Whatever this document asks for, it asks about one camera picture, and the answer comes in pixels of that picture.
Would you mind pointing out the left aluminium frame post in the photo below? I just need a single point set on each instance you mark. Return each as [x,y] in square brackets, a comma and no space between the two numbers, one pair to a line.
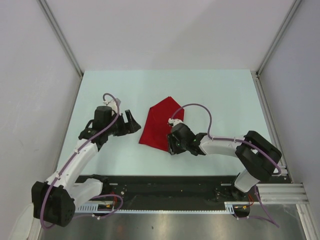
[49,15]

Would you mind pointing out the red cloth napkin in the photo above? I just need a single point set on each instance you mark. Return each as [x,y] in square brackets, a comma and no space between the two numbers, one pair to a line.
[156,127]

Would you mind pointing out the aluminium rail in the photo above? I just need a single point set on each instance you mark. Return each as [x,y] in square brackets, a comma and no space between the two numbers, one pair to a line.
[269,121]
[280,191]

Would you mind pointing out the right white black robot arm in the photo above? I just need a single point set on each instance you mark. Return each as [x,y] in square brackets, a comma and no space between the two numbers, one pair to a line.
[259,157]

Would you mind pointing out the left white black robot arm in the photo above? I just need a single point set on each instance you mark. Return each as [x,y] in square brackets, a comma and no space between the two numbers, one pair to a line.
[88,145]

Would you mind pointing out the right aluminium frame post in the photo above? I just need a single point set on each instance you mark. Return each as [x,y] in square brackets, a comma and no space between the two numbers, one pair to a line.
[279,35]

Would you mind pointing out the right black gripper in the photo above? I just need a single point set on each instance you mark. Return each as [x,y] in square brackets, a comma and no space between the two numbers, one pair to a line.
[172,149]

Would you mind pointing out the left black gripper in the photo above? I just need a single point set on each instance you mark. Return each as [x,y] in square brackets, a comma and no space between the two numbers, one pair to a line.
[127,128]

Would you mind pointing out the right side aluminium rail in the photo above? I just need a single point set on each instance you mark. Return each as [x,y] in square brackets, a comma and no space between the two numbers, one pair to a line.
[269,121]

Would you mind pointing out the white slotted cable duct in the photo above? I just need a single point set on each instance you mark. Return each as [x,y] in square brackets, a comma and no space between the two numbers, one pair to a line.
[228,208]

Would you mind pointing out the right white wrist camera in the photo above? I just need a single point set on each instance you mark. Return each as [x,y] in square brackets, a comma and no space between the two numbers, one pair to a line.
[174,121]

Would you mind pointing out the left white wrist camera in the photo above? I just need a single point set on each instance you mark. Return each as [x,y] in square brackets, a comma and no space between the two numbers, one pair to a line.
[114,104]

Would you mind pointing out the aluminium frame post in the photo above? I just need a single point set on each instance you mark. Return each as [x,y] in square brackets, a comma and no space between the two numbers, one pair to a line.
[279,35]
[49,15]

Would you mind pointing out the front aluminium rail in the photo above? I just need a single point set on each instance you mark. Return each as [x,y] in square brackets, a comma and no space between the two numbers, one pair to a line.
[280,191]

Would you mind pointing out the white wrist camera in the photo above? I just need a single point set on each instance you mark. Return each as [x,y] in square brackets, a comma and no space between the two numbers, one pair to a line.
[114,104]
[174,121]

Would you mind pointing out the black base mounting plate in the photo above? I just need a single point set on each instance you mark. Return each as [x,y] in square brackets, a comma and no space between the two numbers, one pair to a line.
[173,193]

